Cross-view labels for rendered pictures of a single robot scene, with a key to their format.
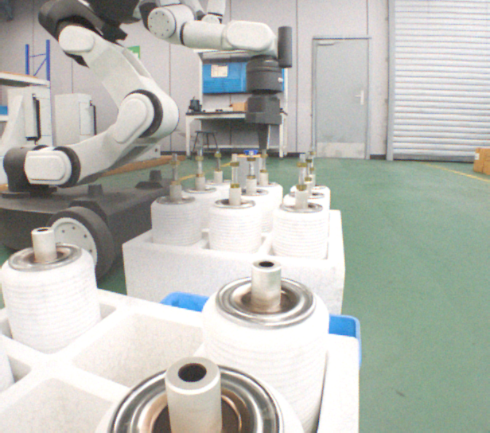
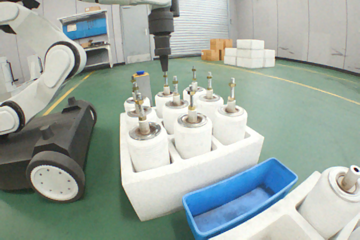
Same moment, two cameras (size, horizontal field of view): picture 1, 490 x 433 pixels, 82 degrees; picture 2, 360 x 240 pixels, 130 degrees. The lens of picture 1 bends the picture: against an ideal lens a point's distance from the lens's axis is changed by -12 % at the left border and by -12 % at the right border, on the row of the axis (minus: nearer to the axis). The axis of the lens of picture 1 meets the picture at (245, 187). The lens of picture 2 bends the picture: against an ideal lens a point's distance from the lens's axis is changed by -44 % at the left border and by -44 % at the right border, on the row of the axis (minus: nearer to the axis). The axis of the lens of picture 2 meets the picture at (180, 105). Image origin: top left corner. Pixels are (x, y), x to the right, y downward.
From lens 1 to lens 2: 0.38 m
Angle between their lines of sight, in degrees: 35
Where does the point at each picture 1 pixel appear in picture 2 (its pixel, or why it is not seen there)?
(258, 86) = (163, 29)
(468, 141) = (195, 46)
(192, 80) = not seen: hidden behind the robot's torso
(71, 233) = (48, 174)
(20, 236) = (7, 181)
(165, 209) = (150, 144)
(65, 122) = not seen: outside the picture
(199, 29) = not seen: outside the picture
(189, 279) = (184, 182)
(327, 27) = not seen: outside the picture
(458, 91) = (188, 26)
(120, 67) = (40, 27)
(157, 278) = (159, 192)
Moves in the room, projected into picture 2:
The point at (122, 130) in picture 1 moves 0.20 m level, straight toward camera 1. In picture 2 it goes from (51, 76) to (65, 77)
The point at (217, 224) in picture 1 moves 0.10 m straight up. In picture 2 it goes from (194, 140) to (193, 98)
